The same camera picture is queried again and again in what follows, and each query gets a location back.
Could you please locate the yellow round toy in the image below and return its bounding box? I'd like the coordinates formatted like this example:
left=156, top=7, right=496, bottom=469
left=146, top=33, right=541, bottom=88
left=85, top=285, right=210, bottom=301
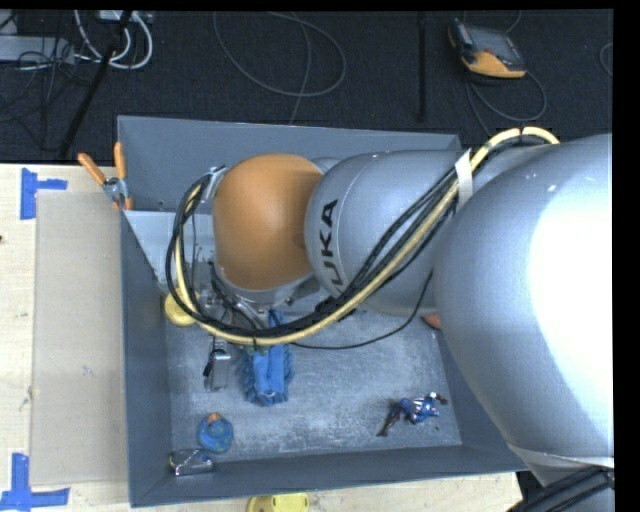
left=164, top=292, right=201, bottom=328

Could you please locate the blue spotted toy animal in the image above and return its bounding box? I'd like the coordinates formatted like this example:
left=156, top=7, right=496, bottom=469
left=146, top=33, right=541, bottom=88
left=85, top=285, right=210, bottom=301
left=196, top=411, right=236, bottom=455

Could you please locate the small silver metal object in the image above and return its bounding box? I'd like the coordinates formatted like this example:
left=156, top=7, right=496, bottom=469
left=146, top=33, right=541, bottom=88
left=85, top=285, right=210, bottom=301
left=169, top=447, right=216, bottom=477

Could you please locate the grey metal bin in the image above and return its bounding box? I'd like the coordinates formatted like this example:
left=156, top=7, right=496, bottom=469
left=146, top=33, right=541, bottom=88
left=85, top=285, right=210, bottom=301
left=115, top=115, right=531, bottom=509

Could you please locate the pale wood flat board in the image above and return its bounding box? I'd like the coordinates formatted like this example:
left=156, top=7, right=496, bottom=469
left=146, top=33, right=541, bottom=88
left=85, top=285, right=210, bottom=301
left=28, top=191, right=130, bottom=488

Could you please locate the blue toy figure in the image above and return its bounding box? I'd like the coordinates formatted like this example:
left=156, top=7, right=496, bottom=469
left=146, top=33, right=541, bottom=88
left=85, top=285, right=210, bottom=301
left=375, top=391, right=450, bottom=439

